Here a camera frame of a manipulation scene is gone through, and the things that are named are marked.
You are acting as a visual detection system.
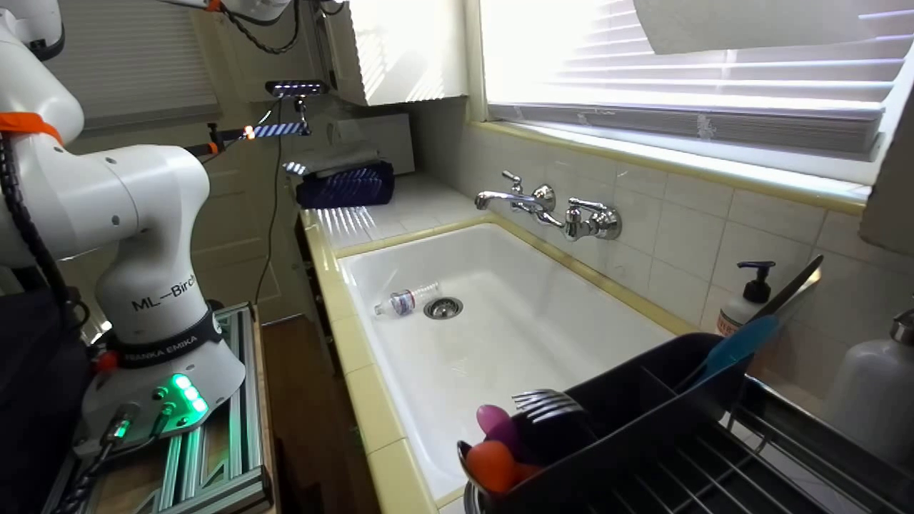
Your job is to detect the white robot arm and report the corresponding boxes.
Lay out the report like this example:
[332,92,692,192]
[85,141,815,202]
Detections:
[0,0,246,454]

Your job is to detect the metal sink drain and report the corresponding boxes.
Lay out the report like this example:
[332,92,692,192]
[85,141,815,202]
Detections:
[423,298,463,319]

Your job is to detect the white ceramic sink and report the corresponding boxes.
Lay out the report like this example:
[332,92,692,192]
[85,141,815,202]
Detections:
[341,224,669,504]

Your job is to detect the small plastic bottle in sink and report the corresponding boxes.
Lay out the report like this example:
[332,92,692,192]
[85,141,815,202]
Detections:
[373,288,416,318]

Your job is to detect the white upper cabinet right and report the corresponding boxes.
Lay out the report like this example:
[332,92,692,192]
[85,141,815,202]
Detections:
[349,0,465,105]

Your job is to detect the dark blue bag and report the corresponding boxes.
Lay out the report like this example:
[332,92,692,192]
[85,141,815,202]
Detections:
[296,160,395,208]

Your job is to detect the metal forks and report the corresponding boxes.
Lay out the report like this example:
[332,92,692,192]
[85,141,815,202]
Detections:
[513,388,582,425]

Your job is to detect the black dish drying rack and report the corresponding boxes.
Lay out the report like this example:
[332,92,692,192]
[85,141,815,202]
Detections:
[463,335,914,514]

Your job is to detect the soap pump bottle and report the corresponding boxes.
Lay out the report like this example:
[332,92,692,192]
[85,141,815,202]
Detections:
[716,261,773,337]

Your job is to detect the blue spatula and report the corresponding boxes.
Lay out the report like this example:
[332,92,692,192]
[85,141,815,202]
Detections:
[700,257,823,381]

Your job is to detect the white window blinds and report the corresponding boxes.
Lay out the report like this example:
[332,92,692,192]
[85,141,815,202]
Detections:
[480,0,914,160]

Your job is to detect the white dish soap bottle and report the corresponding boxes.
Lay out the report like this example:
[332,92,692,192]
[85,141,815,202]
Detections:
[826,312,914,466]

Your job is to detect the chrome wall faucet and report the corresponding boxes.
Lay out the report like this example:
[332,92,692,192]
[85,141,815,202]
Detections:
[472,170,626,244]

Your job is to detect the purple utensil handle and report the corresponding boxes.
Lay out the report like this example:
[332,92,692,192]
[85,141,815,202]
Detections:
[478,407,520,451]

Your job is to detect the orange utensil handle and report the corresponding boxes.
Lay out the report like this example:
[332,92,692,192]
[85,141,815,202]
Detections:
[463,439,530,496]

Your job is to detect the camera on tripod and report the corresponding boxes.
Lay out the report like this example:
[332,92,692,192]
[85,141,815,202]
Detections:
[192,80,325,158]

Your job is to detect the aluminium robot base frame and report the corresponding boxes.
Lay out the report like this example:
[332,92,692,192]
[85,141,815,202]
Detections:
[41,301,273,514]

